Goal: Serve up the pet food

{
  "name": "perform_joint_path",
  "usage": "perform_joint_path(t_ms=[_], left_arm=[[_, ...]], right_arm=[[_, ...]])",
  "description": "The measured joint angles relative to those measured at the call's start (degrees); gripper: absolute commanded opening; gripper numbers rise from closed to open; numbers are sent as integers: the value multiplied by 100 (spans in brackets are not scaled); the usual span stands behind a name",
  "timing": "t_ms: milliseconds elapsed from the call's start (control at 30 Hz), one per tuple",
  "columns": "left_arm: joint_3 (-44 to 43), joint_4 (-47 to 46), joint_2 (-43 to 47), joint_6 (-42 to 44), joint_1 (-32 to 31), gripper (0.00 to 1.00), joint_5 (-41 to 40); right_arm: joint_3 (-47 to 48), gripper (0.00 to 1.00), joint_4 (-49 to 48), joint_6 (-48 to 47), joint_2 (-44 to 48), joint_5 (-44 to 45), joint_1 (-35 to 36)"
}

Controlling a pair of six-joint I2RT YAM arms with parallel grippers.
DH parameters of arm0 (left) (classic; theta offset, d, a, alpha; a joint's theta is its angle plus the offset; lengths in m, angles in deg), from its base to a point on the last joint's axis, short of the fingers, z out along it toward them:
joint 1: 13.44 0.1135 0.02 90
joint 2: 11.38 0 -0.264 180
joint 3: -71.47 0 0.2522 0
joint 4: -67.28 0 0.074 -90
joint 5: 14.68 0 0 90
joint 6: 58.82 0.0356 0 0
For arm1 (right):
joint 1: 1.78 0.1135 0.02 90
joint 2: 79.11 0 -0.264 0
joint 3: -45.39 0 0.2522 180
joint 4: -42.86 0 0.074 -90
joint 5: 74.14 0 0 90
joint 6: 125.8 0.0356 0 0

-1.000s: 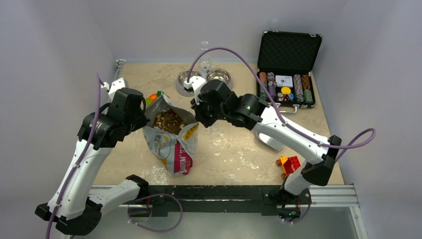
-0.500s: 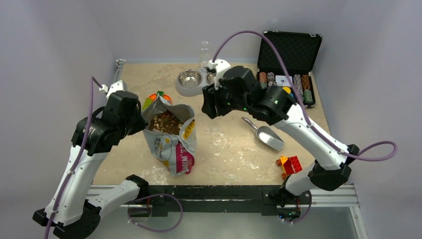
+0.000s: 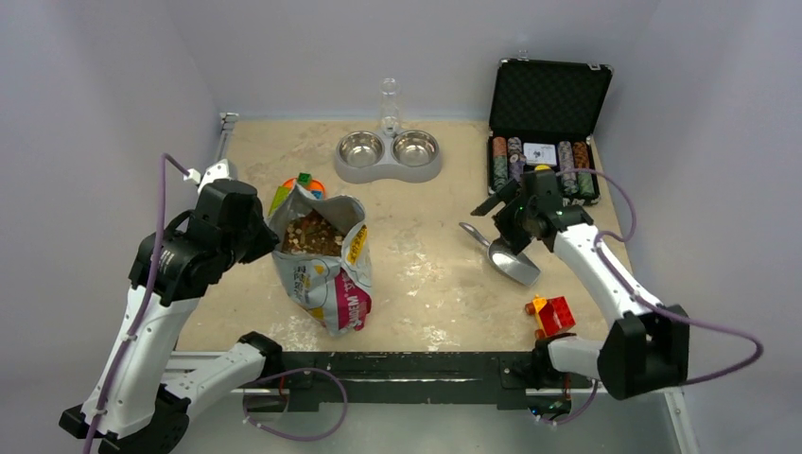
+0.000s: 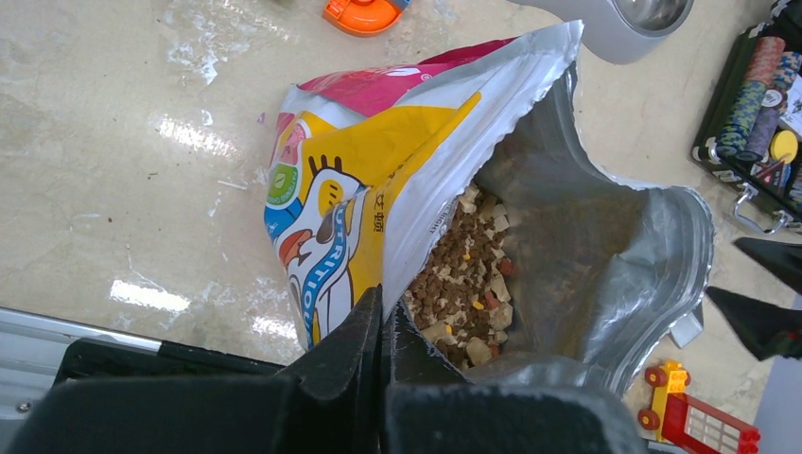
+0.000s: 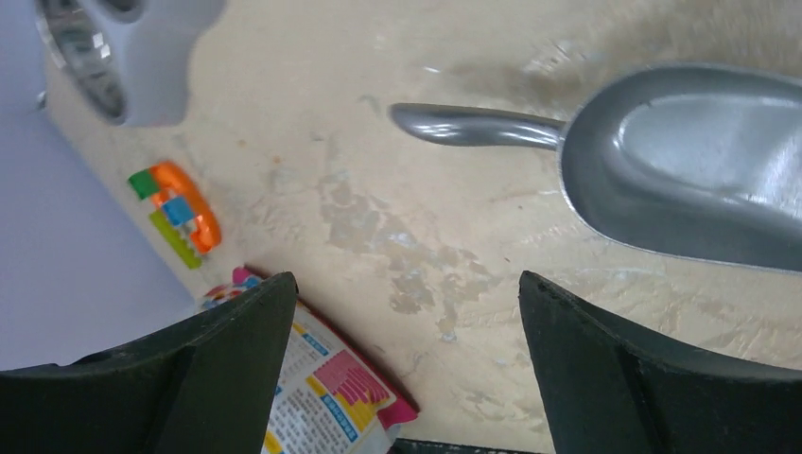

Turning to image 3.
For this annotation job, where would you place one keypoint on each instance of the red yellow toy block car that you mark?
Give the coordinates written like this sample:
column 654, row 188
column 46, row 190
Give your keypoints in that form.
column 553, row 316

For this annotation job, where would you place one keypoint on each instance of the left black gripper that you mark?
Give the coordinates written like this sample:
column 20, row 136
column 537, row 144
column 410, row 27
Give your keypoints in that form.
column 268, row 238

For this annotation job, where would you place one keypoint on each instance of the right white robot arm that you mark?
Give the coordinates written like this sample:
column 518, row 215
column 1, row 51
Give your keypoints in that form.
column 647, row 346

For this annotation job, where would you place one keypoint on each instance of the pet food bag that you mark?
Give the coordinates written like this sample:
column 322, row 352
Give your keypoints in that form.
column 323, row 258

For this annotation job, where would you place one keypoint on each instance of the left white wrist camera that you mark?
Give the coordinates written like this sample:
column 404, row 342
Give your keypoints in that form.
column 221, row 170

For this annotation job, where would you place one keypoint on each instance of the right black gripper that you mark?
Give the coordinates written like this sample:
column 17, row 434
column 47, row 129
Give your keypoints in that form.
column 514, row 238

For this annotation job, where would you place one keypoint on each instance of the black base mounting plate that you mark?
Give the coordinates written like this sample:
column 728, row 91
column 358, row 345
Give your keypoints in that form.
column 504, row 380

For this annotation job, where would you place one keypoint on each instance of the grey double pet bowl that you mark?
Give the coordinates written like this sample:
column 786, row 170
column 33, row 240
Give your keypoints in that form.
column 411, row 156

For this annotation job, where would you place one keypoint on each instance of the clear water bottle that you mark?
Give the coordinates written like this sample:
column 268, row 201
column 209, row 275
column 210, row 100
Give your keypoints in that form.
column 389, row 119

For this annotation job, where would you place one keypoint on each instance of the metal food scoop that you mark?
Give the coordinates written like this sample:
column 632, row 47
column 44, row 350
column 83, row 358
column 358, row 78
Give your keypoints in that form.
column 517, row 267

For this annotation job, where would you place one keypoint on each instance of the black poker chip case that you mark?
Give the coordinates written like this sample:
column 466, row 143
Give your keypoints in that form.
column 546, row 102

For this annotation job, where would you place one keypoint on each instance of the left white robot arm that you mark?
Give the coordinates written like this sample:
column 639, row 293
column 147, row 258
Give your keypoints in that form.
column 134, row 408

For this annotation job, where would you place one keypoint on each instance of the orange green toy block piece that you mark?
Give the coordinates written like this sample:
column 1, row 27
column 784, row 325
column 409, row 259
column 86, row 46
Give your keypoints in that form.
column 306, row 181

